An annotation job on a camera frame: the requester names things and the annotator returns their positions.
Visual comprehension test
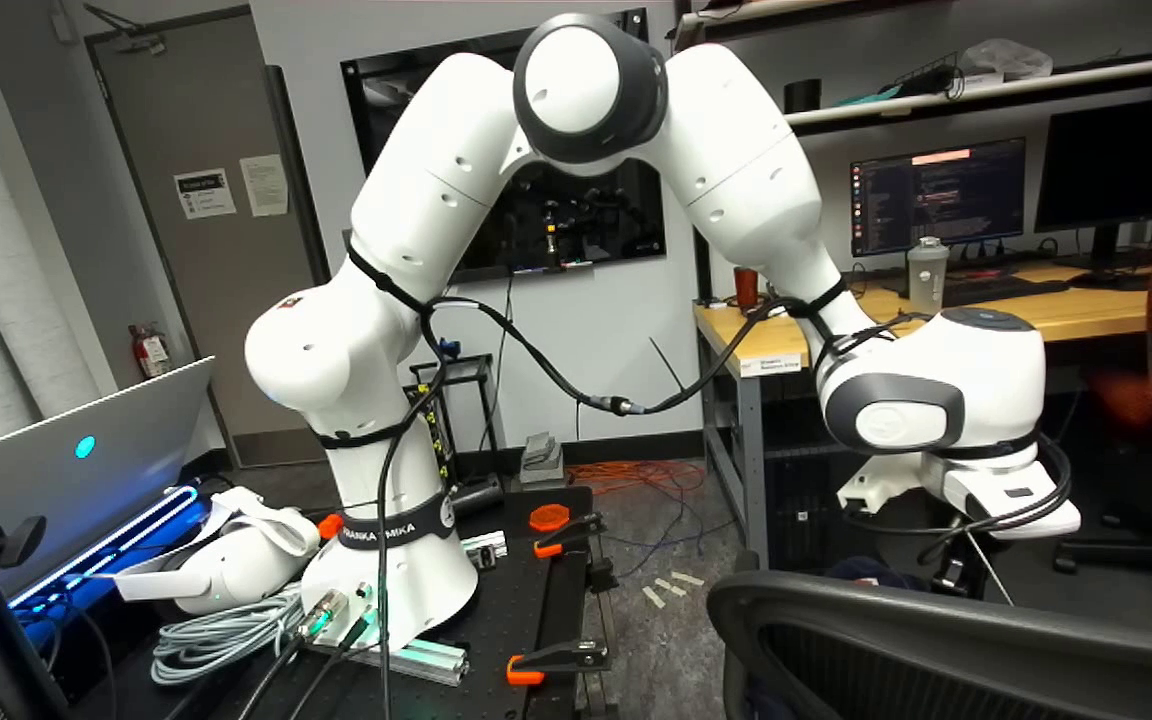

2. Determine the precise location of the dark mesh office chair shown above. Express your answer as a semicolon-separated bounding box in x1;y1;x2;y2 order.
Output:
708;573;1152;720

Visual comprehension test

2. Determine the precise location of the orange clamp near base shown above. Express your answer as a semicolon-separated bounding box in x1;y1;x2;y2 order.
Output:
527;506;602;560

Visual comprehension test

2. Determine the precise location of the wooden workbench with grey legs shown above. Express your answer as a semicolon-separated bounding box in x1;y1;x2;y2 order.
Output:
693;287;1148;560

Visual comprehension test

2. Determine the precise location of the red cup on desk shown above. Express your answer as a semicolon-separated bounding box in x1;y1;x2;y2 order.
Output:
731;270;760;314

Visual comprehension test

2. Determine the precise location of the orange clamp front edge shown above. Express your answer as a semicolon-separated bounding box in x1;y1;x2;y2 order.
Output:
499;638;612;692

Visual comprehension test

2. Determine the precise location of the clear plastic shaker bottle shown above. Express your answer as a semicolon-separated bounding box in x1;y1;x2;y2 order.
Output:
909;235;948;314

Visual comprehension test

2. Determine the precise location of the white vr headset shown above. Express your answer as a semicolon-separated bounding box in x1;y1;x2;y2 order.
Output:
114;488;321;616

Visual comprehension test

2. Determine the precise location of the lit computer monitor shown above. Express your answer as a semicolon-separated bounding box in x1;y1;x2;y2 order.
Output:
846;142;1028;256

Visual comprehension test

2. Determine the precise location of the grey door with notices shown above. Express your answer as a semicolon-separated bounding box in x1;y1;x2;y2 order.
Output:
86;10;324;468

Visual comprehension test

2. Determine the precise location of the red fire extinguisher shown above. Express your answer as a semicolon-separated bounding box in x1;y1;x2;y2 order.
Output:
132;325;173;382

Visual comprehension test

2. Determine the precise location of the silver open laptop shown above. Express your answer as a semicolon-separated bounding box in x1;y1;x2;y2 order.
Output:
0;360;211;585

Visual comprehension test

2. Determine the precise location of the dark monitor right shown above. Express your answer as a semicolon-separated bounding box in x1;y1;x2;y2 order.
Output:
1034;99;1152;271

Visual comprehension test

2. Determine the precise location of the wall mounted black tv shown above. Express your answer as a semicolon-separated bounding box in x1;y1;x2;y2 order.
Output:
340;27;664;286

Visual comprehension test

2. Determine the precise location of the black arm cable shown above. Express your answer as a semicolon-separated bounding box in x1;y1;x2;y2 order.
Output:
340;232;928;720

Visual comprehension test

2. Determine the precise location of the wall shelf with items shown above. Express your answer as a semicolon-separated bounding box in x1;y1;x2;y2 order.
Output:
668;0;1152;137

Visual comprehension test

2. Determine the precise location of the coiled grey cable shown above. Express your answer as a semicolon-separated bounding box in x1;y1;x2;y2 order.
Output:
147;592;309;692

